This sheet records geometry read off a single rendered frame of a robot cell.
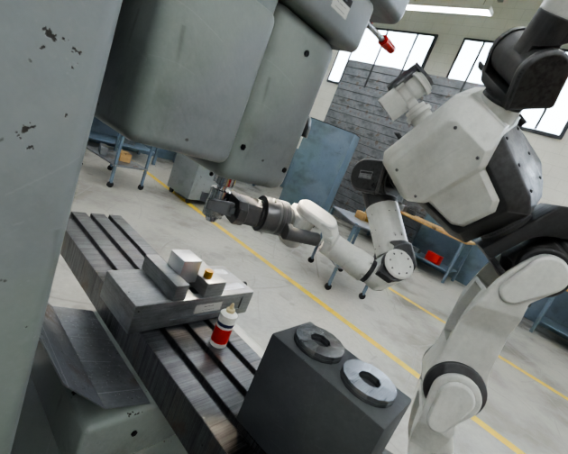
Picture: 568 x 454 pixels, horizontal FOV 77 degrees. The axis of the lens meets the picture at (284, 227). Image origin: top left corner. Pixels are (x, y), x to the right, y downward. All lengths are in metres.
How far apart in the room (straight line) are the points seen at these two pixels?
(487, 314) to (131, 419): 0.79
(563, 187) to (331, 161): 4.14
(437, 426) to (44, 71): 1.01
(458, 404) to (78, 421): 0.80
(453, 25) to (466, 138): 8.80
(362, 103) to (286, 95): 8.98
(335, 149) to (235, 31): 6.21
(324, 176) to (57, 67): 6.49
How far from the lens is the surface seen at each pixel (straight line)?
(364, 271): 0.91
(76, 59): 0.40
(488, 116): 0.87
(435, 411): 1.03
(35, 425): 0.94
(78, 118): 0.41
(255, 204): 0.82
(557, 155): 8.22
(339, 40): 0.79
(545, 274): 0.95
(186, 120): 0.58
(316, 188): 6.82
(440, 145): 0.87
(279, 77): 0.71
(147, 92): 0.55
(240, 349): 0.90
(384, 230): 0.98
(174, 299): 0.85
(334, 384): 0.59
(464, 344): 1.01
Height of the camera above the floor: 1.43
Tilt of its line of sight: 13 degrees down
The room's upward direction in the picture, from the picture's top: 22 degrees clockwise
